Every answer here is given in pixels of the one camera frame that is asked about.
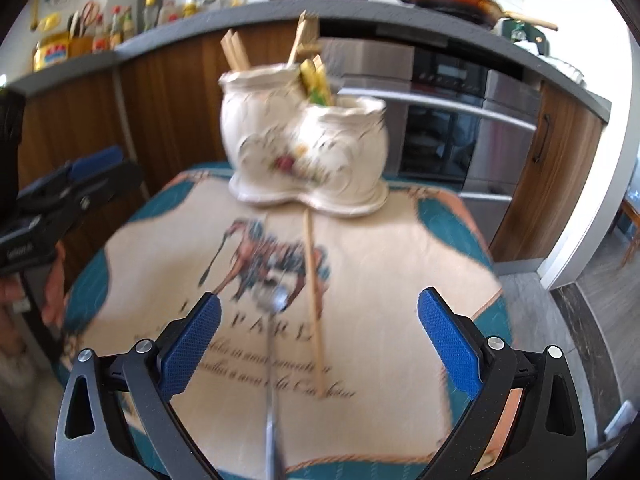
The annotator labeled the wooden chopstick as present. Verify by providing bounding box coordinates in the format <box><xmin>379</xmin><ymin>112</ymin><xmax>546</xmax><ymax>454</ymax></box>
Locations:
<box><xmin>303</xmin><ymin>209</ymin><xmax>326</xmax><ymax>399</ymax></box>
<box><xmin>220</xmin><ymin>29</ymin><xmax>252</xmax><ymax>72</ymax></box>

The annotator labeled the silver flower spoon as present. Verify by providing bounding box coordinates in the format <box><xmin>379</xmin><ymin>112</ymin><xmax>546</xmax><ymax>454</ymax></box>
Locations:
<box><xmin>254</xmin><ymin>280</ymin><xmax>288</xmax><ymax>480</ymax></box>

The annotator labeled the green yellow silicone spatula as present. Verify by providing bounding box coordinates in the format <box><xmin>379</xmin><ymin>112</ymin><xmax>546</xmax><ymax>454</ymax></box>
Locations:
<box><xmin>311</xmin><ymin>54</ymin><xmax>334</xmax><ymax>106</ymax></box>

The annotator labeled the gold metal fork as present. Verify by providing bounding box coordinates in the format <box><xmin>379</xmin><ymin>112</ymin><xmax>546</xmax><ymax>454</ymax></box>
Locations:
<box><xmin>288</xmin><ymin>11</ymin><xmax>322</xmax><ymax>66</ymax></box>

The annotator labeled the person left hand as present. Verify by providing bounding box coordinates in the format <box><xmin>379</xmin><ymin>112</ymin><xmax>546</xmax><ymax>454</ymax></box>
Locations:
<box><xmin>0</xmin><ymin>242</ymin><xmax>68</xmax><ymax>361</ymax></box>

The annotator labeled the wooden cabinet door left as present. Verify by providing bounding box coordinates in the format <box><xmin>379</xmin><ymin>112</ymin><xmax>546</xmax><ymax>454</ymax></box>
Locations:
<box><xmin>117</xmin><ymin>19</ymin><xmax>321</xmax><ymax>196</ymax></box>

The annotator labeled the wooden cabinet door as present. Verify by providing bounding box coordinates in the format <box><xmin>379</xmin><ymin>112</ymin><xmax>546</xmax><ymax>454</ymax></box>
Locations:
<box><xmin>489</xmin><ymin>82</ymin><xmax>605</xmax><ymax>263</ymax></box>
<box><xmin>117</xmin><ymin>19</ymin><xmax>321</xmax><ymax>196</ymax></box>

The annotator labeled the orange utensil box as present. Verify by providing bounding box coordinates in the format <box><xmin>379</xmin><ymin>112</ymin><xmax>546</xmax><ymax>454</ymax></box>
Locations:
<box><xmin>67</xmin><ymin>36</ymin><xmax>93</xmax><ymax>58</ymax></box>

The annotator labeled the yellow label jar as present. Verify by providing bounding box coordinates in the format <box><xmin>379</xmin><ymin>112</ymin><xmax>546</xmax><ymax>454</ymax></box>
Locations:
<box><xmin>32</xmin><ymin>32</ymin><xmax>70</xmax><ymax>72</ymax></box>

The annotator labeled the red cap sauce bottle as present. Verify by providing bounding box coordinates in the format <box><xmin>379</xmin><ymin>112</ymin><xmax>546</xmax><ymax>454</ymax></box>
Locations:
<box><xmin>92</xmin><ymin>13</ymin><xmax>110</xmax><ymax>53</ymax></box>

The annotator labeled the clear oil bottle yellow cap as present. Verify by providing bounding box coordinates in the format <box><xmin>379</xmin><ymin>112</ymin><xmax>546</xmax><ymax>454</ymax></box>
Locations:
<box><xmin>142</xmin><ymin>0</ymin><xmax>158</xmax><ymax>32</ymax></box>

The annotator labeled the white floral ceramic utensil holder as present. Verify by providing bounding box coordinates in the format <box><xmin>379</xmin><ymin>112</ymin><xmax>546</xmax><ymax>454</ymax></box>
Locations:
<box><xmin>219</xmin><ymin>64</ymin><xmax>388</xmax><ymax>217</ymax></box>

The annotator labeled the horse print quilted mat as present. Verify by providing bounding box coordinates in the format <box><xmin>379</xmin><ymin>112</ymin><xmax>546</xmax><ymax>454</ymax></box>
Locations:
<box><xmin>64</xmin><ymin>165</ymin><xmax>512</xmax><ymax>479</ymax></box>

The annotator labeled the wooden cabinet door right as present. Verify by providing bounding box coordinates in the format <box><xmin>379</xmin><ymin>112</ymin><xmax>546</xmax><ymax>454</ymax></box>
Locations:
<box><xmin>489</xmin><ymin>82</ymin><xmax>605</xmax><ymax>263</ymax></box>

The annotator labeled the stainless steel oven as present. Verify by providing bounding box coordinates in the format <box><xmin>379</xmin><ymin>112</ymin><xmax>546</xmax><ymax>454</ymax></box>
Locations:
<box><xmin>320</xmin><ymin>21</ymin><xmax>540</xmax><ymax>242</ymax></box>

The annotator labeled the brown frying pan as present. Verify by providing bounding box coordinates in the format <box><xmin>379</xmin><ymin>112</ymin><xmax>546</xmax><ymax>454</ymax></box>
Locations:
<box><xmin>399</xmin><ymin>0</ymin><xmax>559</xmax><ymax>32</ymax></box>

